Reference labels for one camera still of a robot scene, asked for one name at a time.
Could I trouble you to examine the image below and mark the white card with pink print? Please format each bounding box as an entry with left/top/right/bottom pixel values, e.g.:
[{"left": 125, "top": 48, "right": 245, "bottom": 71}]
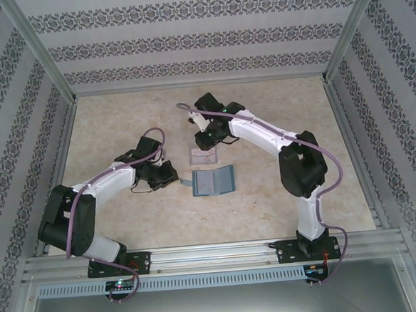
[{"left": 189, "top": 147, "right": 217, "bottom": 165}]

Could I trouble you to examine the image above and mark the teal leather card holder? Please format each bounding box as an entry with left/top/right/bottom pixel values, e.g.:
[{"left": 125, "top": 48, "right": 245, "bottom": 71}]
[{"left": 180, "top": 164, "right": 237, "bottom": 201}]

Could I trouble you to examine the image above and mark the clear plastic card sleeve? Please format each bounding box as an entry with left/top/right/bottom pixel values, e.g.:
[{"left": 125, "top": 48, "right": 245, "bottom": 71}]
[{"left": 188, "top": 140, "right": 219, "bottom": 167}]

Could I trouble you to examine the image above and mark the sheet metal panel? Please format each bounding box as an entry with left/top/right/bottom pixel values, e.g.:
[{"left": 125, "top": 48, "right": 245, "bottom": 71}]
[{"left": 24, "top": 271, "right": 416, "bottom": 312}]

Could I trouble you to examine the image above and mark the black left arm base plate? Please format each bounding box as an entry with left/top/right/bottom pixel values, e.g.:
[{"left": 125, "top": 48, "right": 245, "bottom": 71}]
[{"left": 87, "top": 251, "right": 153, "bottom": 279}]

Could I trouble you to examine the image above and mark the aluminium mounting rail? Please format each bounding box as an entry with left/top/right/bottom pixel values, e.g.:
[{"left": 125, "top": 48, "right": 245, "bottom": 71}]
[{"left": 21, "top": 230, "right": 406, "bottom": 285}]

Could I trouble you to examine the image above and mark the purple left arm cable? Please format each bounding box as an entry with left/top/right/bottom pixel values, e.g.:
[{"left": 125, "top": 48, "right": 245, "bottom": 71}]
[{"left": 58, "top": 126, "right": 179, "bottom": 308}]

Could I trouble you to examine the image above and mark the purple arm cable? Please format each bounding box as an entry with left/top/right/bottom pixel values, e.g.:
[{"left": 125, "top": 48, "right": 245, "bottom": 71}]
[
  {"left": 176, "top": 91, "right": 355, "bottom": 293},
  {"left": 58, "top": 126, "right": 179, "bottom": 308}
]

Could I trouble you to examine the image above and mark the aluminium side rail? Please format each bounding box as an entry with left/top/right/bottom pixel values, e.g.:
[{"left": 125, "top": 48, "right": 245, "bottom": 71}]
[
  {"left": 323, "top": 78, "right": 391, "bottom": 232},
  {"left": 25, "top": 100, "right": 89, "bottom": 257}
]

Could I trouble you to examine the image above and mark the slotted grey cable duct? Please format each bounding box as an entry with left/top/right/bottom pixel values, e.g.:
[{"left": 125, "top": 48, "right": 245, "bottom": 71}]
[{"left": 36, "top": 265, "right": 307, "bottom": 300}]

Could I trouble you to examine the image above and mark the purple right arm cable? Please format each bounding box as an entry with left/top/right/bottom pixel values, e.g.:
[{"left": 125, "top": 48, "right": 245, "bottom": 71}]
[{"left": 176, "top": 91, "right": 355, "bottom": 293}]

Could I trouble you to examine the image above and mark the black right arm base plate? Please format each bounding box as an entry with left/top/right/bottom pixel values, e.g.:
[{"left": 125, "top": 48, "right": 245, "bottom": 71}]
[{"left": 275, "top": 234, "right": 342, "bottom": 266}]

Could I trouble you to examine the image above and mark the aluminium frame post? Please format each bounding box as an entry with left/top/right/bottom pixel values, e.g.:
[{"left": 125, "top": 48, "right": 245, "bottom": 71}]
[
  {"left": 316, "top": 0, "right": 392, "bottom": 83},
  {"left": 0, "top": 0, "right": 78, "bottom": 108}
]

